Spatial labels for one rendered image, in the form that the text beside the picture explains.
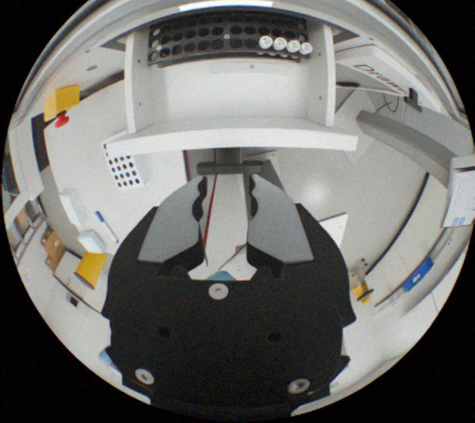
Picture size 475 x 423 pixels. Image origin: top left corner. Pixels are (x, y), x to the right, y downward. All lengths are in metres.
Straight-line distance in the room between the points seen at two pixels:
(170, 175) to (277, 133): 0.27
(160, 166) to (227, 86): 0.23
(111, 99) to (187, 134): 0.29
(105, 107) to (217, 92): 0.28
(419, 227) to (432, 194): 0.55
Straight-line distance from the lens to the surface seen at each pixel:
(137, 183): 0.38
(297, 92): 0.26
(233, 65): 0.23
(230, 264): 0.57
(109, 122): 0.43
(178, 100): 0.25
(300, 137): 0.17
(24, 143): 0.84
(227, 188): 1.26
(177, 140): 0.16
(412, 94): 0.35
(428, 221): 3.03
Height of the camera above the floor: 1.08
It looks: 61 degrees down
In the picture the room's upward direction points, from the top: 177 degrees clockwise
